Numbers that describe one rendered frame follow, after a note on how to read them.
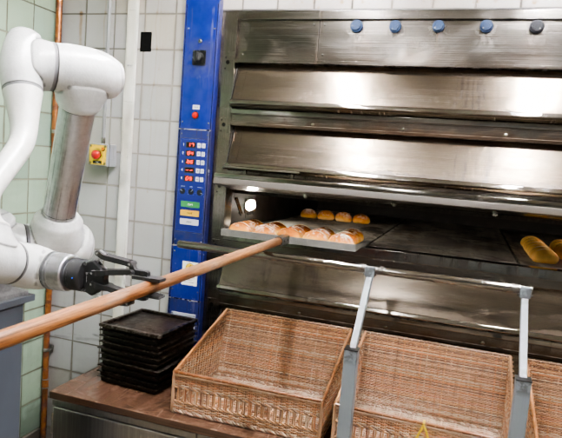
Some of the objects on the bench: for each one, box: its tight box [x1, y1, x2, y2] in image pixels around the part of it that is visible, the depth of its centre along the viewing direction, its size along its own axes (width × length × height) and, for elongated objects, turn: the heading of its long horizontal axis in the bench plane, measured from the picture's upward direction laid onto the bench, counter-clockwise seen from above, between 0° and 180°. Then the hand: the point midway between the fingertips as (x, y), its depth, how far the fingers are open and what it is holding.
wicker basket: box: [330, 330, 514, 438], centre depth 199 cm, size 49×56×28 cm
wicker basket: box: [170, 309, 354, 438], centre depth 217 cm, size 49×56×28 cm
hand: (148, 286), depth 129 cm, fingers closed on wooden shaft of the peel, 3 cm apart
